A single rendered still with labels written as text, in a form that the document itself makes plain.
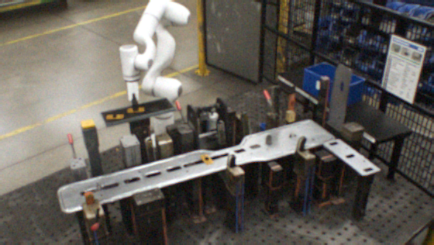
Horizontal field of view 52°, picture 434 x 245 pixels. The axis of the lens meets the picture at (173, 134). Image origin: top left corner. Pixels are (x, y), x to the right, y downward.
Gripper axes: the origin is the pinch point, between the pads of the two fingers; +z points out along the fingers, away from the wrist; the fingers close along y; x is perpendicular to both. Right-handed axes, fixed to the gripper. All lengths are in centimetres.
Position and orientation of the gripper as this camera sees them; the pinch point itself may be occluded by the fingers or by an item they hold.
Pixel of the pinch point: (135, 105)
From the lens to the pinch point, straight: 225.4
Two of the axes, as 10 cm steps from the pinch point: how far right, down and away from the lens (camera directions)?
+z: 0.6, 8.5, 5.2
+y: 1.0, 5.2, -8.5
